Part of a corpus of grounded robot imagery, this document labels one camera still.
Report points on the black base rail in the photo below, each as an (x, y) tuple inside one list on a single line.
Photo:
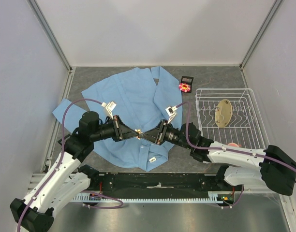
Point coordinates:
[(158, 185)]

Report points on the pink ceramic cup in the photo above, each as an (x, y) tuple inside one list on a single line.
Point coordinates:
[(234, 144)]

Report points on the white slotted cable duct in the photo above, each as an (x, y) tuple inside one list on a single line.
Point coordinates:
[(211, 198)]

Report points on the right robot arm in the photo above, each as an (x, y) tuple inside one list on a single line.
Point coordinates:
[(270, 167)]

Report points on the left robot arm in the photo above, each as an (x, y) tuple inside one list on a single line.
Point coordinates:
[(37, 211)]

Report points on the light blue shirt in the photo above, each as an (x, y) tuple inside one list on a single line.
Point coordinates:
[(141, 97)]

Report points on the gold metal brooch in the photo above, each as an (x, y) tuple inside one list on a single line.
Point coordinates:
[(139, 133)]

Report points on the white wire dish rack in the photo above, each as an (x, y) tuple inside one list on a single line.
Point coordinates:
[(245, 127)]

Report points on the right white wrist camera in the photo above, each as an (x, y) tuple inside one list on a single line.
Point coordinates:
[(171, 111)]

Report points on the beige ceramic plate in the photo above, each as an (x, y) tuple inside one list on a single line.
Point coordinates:
[(223, 113)]

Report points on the black plastic frame back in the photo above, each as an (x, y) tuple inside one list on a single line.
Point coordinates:
[(188, 80)]

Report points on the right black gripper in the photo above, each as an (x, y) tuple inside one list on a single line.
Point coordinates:
[(161, 130)]

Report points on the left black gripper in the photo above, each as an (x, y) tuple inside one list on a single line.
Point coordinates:
[(119, 127)]

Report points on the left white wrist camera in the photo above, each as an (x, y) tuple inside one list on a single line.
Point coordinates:
[(108, 108)]

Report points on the pink flower plush brooch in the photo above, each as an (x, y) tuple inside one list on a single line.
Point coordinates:
[(183, 87)]

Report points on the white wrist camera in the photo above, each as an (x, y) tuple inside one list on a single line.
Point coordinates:
[(171, 111), (108, 108)]

